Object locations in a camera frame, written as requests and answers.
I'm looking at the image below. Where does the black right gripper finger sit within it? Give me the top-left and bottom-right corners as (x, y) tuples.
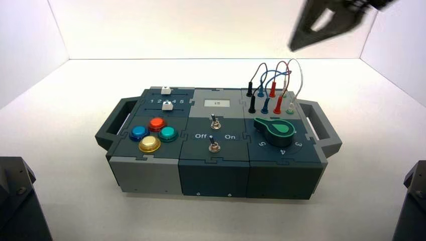
(288, 0), (338, 52)
(292, 10), (367, 52)

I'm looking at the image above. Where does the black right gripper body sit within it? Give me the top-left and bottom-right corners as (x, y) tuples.
(334, 0), (398, 18)

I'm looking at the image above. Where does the black green rotary knob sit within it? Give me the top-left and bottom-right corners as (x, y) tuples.
(253, 117), (296, 148)

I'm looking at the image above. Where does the small grey LCD display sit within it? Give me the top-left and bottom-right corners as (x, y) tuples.
(203, 98), (231, 109)

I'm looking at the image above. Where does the green round push button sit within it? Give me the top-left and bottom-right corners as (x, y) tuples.
(158, 126), (179, 143)

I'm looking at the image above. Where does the dark teal grey control box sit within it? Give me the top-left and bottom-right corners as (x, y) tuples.
(94, 87), (343, 200)

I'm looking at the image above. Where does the red round push button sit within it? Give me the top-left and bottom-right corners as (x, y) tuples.
(148, 117), (167, 133)

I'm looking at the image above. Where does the yellow round push button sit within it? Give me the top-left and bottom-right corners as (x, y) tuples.
(138, 136), (161, 153)

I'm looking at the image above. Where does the blue round push button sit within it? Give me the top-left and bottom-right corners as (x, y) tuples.
(129, 125), (150, 142)

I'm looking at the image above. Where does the thin red jumper wire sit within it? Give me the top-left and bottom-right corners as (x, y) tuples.
(273, 61), (291, 99)

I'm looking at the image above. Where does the thin white jumper wire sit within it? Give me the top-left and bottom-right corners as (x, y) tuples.
(284, 58), (304, 104)

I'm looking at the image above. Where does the thin blue jumper wire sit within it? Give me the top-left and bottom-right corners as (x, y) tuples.
(259, 69), (291, 100)

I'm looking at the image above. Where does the thin black jumper wire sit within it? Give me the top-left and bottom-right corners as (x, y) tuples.
(249, 62), (269, 98)

